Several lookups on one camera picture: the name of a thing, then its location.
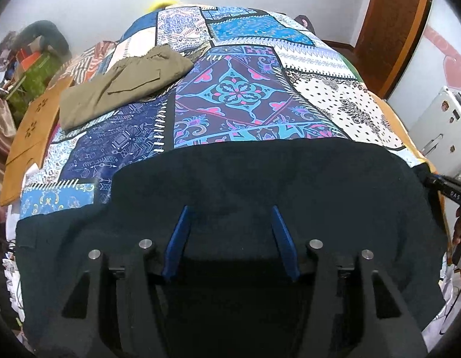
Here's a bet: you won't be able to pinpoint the yellow curved foam tube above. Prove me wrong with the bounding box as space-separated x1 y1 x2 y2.
146 0 180 13

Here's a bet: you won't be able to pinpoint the brown wooden door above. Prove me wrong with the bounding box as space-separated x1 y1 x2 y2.
355 0 432 99

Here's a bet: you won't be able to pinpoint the black pants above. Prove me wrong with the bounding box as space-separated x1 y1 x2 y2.
15 138 446 357

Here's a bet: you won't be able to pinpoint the green fabric bag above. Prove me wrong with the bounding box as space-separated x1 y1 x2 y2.
5 52 62 124

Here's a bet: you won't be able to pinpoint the person right hand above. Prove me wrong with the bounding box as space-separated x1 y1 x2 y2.
452 206 461 246

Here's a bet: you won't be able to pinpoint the orange striped blanket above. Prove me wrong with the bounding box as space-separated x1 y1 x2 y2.
47 41 117 89

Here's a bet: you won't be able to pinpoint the wooden lap desk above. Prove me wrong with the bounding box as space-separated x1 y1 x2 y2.
0 76 73 206

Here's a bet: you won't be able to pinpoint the folded khaki pants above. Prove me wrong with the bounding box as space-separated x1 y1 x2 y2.
60 44 194 131

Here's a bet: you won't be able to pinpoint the blue patchwork bed cover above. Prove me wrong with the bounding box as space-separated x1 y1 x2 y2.
18 6 423 218

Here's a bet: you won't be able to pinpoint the white suitcase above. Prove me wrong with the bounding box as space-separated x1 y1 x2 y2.
409 86 461 179

